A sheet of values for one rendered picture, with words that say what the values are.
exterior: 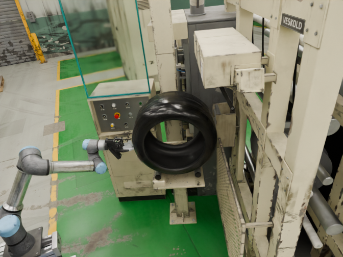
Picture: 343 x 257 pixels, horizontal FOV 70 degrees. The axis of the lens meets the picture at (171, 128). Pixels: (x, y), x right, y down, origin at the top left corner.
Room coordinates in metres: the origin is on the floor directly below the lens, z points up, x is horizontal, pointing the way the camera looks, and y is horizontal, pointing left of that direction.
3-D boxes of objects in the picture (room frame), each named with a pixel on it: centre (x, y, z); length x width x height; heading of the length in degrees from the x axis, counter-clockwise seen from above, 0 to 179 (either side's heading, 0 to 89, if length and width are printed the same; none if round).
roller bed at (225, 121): (1.66, -0.41, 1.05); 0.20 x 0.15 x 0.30; 176
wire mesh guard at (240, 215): (1.21, -0.33, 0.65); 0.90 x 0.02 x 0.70; 176
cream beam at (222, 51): (1.32, -0.31, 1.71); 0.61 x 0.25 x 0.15; 176
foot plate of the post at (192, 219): (1.72, -0.02, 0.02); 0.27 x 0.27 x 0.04; 86
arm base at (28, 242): (1.01, 1.03, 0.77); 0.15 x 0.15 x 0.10
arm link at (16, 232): (1.02, 1.03, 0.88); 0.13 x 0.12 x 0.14; 30
